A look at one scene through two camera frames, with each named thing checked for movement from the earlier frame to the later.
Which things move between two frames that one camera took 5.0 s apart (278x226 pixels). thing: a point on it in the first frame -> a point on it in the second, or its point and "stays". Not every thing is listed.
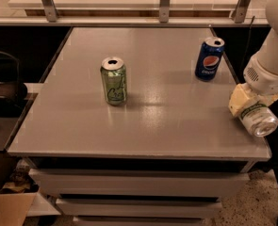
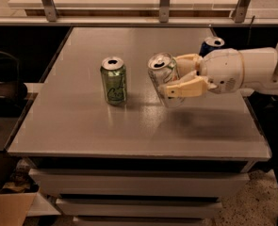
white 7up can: (261, 120) -> (163, 70)
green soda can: (114, 75) stays
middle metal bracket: (164, 3) stays
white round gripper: (263, 79) -> (222, 69)
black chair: (6, 93) stays
